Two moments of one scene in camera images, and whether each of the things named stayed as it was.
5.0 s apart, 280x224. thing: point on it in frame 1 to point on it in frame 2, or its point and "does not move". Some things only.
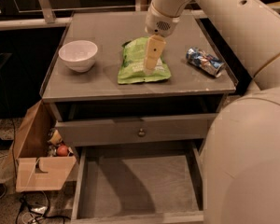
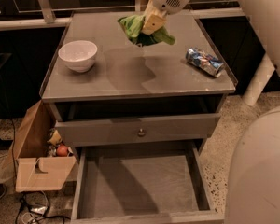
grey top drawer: x=184 y=127 does not move
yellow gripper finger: x=154 y=51 to x=153 y=21
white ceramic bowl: x=78 y=55 does not move
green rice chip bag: x=132 y=68 to x=133 y=27
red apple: x=62 y=150 does not move
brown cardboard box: x=35 y=169 does not move
